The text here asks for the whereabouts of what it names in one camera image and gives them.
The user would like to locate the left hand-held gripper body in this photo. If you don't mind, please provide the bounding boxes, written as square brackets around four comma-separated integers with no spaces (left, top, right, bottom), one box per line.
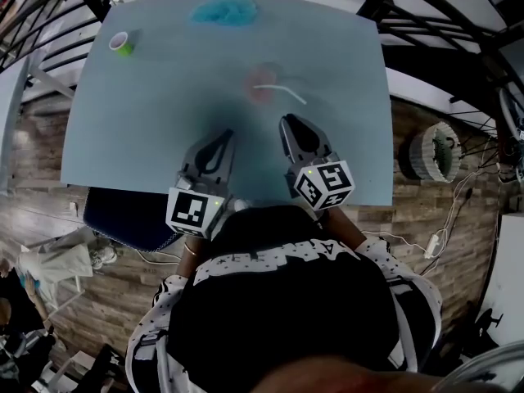
[165,171,233,240]

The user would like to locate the white sneakers pair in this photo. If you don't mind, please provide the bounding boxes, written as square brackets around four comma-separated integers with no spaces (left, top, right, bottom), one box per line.
[88,244,119,270]

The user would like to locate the person's right forearm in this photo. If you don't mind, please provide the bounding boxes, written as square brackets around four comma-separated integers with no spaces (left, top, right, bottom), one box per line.
[323,207,368,250]

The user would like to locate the black metal railing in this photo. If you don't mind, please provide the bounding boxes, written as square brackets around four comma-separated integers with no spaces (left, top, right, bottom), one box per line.
[0,0,524,114]

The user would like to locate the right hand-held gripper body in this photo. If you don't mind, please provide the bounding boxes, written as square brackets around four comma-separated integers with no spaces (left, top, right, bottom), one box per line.
[285,150,355,212]

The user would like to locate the white floor cable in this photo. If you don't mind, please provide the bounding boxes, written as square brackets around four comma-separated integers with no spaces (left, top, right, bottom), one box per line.
[134,246,183,266]

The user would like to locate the white adapter cable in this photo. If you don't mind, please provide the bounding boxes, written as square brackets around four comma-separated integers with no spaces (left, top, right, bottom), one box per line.
[359,165,499,278]

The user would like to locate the white cabinet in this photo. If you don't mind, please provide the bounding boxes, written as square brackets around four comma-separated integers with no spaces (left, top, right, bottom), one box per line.
[478,213,524,346]

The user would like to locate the white power adapter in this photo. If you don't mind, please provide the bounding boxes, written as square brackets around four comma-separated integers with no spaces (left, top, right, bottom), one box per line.
[423,234,442,260]

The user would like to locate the person's left forearm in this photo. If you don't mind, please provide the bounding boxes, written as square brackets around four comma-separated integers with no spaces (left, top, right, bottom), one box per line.
[176,233,208,280]

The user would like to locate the clear pink cup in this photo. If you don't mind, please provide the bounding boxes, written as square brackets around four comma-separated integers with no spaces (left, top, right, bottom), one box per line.
[244,63,284,106]

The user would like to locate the grey curved headset rim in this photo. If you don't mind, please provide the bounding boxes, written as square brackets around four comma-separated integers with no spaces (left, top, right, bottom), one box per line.
[440,340,524,393]

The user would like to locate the white table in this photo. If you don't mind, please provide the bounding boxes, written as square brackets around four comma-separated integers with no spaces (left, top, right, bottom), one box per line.
[0,53,79,198]

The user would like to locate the black cable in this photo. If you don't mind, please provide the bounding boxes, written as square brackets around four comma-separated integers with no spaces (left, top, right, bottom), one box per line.
[444,186,472,243]

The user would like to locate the green paper cup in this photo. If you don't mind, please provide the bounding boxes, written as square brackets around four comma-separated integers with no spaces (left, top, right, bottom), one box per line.
[107,30,137,58]

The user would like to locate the bicycle wheel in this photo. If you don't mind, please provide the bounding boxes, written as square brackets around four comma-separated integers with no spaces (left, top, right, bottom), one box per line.
[448,84,524,183]

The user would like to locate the blue fluffy cloth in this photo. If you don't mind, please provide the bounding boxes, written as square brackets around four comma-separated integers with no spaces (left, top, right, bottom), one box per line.
[189,0,260,28]

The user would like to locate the person's head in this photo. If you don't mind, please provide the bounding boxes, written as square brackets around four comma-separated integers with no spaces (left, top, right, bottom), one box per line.
[245,356,449,393]

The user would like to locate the person's black white shirt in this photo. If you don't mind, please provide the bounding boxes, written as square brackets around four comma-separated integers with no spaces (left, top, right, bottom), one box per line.
[124,205,444,393]

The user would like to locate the white fabric bag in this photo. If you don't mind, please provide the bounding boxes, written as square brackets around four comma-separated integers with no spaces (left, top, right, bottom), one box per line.
[18,230,95,298]

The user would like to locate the white ribbed basket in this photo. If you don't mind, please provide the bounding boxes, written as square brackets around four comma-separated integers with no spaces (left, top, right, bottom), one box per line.
[399,120,463,184]

